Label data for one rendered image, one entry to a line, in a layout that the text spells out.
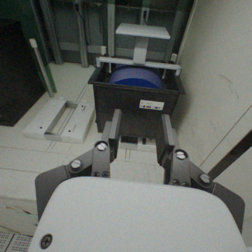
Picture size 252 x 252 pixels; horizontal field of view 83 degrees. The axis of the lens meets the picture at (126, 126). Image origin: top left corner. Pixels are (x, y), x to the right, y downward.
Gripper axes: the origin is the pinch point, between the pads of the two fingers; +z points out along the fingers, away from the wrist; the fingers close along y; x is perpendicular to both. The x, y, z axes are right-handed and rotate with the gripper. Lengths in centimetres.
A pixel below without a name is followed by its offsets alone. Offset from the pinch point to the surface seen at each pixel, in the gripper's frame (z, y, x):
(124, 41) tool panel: 92, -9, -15
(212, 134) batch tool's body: 10.5, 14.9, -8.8
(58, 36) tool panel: 92, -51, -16
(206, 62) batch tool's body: 26.1, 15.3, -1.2
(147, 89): 21.6, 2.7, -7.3
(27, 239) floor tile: 1, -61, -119
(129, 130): 21.7, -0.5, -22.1
